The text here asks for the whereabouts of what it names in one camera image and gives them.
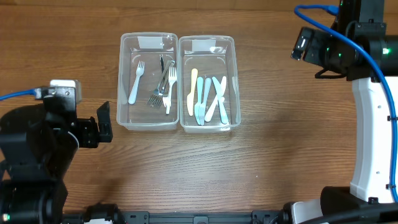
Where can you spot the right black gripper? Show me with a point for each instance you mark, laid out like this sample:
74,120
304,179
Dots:
313,47

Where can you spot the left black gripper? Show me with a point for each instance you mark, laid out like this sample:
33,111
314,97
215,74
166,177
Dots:
88,132

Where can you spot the metal fork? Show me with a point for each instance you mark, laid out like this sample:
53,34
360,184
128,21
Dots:
163,87
155,98

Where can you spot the white plastic fork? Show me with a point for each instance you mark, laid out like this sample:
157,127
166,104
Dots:
139,72
172,80

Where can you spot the light teal plastic knife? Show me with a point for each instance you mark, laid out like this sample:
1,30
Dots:
219,94

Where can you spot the white plastic knife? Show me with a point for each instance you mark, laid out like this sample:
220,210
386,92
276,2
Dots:
211,109

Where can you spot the pale blue plastic knife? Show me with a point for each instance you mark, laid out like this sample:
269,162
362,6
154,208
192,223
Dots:
204,101

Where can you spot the yellow plastic knife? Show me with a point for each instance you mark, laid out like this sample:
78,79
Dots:
190,96

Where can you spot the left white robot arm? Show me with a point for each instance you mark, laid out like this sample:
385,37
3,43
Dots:
38,143

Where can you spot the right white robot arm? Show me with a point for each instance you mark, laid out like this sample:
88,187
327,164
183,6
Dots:
356,47

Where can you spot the left clear plastic container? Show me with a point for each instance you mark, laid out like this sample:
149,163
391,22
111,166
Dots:
146,47

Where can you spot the clear plastic container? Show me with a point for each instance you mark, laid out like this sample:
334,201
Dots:
212,56
146,47

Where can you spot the right clear plastic container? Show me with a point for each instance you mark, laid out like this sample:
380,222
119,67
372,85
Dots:
212,56

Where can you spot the black handled utensil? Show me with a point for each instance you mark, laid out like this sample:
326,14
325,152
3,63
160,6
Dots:
162,63

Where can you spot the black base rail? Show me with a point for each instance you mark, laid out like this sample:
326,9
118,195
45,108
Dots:
257,216

